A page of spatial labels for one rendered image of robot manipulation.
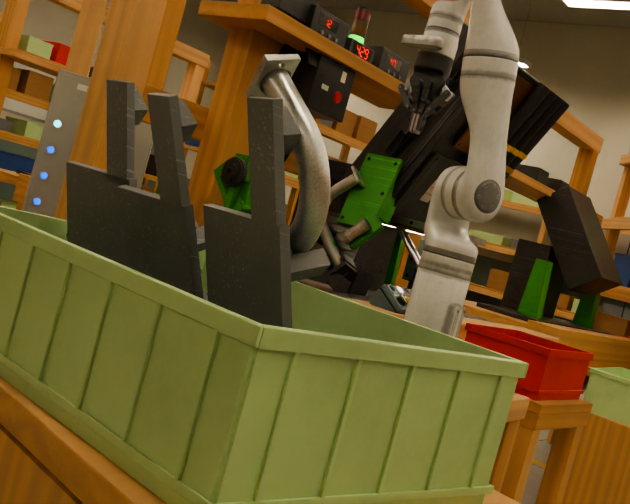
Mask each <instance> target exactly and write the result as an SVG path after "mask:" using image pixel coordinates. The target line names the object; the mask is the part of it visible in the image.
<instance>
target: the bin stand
mask: <svg viewBox="0 0 630 504"><path fill-rule="evenodd" d="M592 406H593V404H592V403H590V402H587V401H584V400H581V399H573V400H547V401H534V400H531V399H530V402H529V405H528V409H527V412H526V416H525V418H524V419H520V424H519V427H518V431H517V435H516V438H515V442H514V445H513V449H512V452H511V456H510V459H509V463H508V466H507V470H506V473H505V477H504V480H503V484H502V487H501V491H500V493H501V494H503V495H505V496H507V497H509V498H511V499H513V500H515V501H517V502H519V503H521V499H522V496H523V492H524V489H525V485H526V482H527V478H528V475H529V471H530V468H531V464H532V461H533V457H534V454H535V450H536V447H537V443H538V440H539V436H540V433H541V430H549V429H556V432H555V435H554V439H553V442H552V446H551V449H550V453H549V456H548V460H547V463H546V467H545V470H544V474H543V477H542V481H541V484H540V488H539V491H538V495H537V498H536V502H535V504H562V501H563V497H564V494H565V490H566V487H567V483H568V480H569V476H570V473H571V469H572V466H573V462H574V459H575V455H576V452H577V449H578V445H579V442H580V438H581V435H582V431H583V427H584V426H587V424H588V420H589V417H590V412H591V410H592Z"/></svg>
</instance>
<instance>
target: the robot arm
mask: <svg viewBox="0 0 630 504"><path fill-rule="evenodd" d="M471 4H472V5H471ZM470 6H471V13H470V19H469V26H468V32H467V38H466V44H465V49H464V55H463V61H462V68H461V76H460V95H461V99H462V104H463V107H464V111H465V114H466V117H467V121H468V125H469V131H470V146H469V153H468V161H467V165H466V166H451V167H449V168H447V169H445V170H444V171H443V172H442V173H441V174H440V176H439V177H438V179H437V181H436V183H435V185H434V188H433V192H432V195H431V199H430V204H429V208H428V213H427V217H426V221H425V226H424V238H425V243H424V247H423V251H422V255H421V258H420V262H419V265H418V269H417V272H416V276H415V279H414V283H413V287H412V290H411V294H410V297H409V301H408V305H407V308H406V312H405V315H404V320H407V321H410V322H413V323H416V324H418V325H421V326H424V327H427V328H430V329H433V330H435V331H438V332H441V333H444V334H447V335H450V336H452V337H455V338H458V334H459V331H460V327H461V324H462V320H463V317H464V313H465V312H466V311H465V307H463V305H464V301H465V298H466V294H467V291H468V287H469V283H470V280H471V276H472V273H473V269H474V266H475V263H476V259H477V255H478V249H477V247H476V246H475V245H474V244H473V243H472V242H471V240H470V238H469V235H468V230H469V225H470V221H471V222H476V223H484V222H487V221H489V220H491V219H492V218H493V217H494V216H495V215H496V214H497V212H498V211H499V209H500V207H501V204H502V201H503V196H504V189H505V173H506V152H507V138H508V130H509V122H510V114H511V106H512V98H513V93H514V88H515V83H516V77H517V70H518V63H519V56H520V54H519V46H518V43H517V40H516V37H515V34H514V32H513V30H512V27H511V25H510V23H509V20H508V18H507V16H506V14H505V11H504V8H503V6H502V2H501V0H458V1H437V2H435V3H434V4H433V6H432V8H431V12H430V16H429V19H428V22H427V26H426V29H425V32H424V35H414V34H413V35H412V34H410V35H409V34H405V35H403V38H402V41H401V44H403V45H404V46H408V47H412V48H416V49H419V50H418V54H417V57H416V61H415V64H414V73H413V75H412V76H411V77H410V81H409V82H407V83H406V84H404V85H403V84H399V86H398V89H399V92H400V94H401V97H402V100H403V103H404V106H405V108H406V109H408V110H410V111H411V112H412V116H411V119H410V123H409V129H410V130H409V131H410V132H411V133H413V134H418V135H419V134H420V132H422V131H423V129H424V125H425V121H426V118H427V117H428V116H429V115H436V114H437V113H438V112H440V111H441V110H442V109H443V108H444V107H445V106H446V105H447V104H448V103H449V102H450V101H452V100H453V99H454V98H455V94H454V93H452V92H451V91H450V90H449V88H448V77H449V76H450V73H451V70H452V66H453V63H454V59H455V55H456V52H457V48H458V41H459V36H460V33H461V29H462V26H463V22H464V19H465V16H466V14H467V12H468V10H469V8H470ZM412 91H413V98H412V96H411V93H412ZM439 95H440V96H439ZM438 96H439V97H438ZM437 97H438V98H437ZM436 98H437V99H436Z"/></svg>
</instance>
